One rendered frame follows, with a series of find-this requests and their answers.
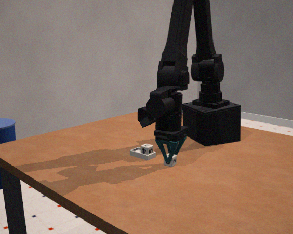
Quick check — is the white number cube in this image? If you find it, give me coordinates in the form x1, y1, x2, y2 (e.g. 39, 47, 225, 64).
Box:
164, 155, 177, 167
141, 144, 153, 155

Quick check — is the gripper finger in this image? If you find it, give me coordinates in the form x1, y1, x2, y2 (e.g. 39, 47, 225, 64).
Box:
155, 139, 179, 163
167, 137, 187, 155

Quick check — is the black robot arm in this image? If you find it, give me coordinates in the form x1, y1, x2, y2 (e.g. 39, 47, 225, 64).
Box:
138, 0, 230, 131

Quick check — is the white rectangular tray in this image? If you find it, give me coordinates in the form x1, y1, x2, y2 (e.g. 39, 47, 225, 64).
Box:
130, 147, 156, 160

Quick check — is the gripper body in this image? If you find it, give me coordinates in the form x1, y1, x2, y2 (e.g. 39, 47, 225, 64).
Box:
154, 112, 188, 142

